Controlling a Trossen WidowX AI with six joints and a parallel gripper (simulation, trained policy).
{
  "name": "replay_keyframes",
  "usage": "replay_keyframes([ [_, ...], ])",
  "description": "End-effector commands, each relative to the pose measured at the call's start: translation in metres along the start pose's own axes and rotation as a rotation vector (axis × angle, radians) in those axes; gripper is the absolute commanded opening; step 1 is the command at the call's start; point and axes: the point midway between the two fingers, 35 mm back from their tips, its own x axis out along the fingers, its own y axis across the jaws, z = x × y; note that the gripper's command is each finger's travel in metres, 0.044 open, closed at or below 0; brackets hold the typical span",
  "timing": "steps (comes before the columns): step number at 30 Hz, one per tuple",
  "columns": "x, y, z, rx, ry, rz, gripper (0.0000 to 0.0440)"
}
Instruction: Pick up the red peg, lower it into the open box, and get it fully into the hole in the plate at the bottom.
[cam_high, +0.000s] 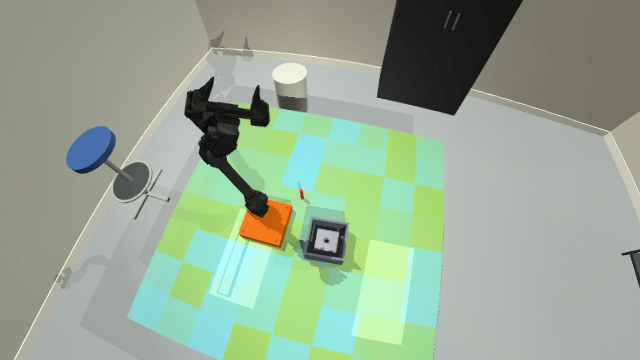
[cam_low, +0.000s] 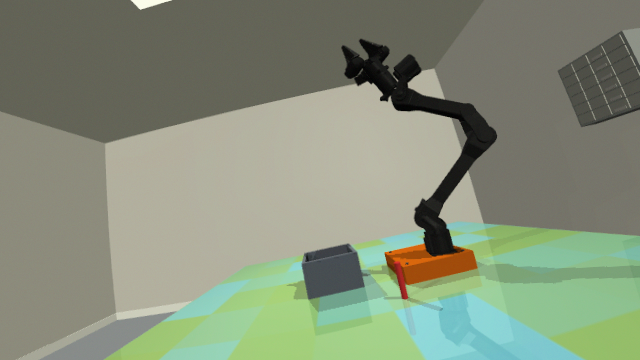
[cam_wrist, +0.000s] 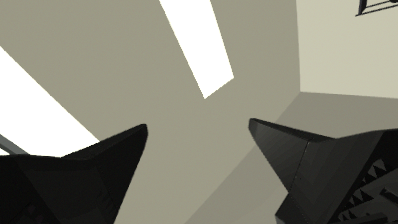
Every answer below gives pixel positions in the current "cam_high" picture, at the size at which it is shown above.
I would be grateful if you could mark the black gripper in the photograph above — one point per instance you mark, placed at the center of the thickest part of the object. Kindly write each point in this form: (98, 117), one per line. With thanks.
(197, 103)

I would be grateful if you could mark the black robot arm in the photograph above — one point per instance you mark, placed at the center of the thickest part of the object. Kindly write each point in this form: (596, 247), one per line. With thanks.
(218, 141)

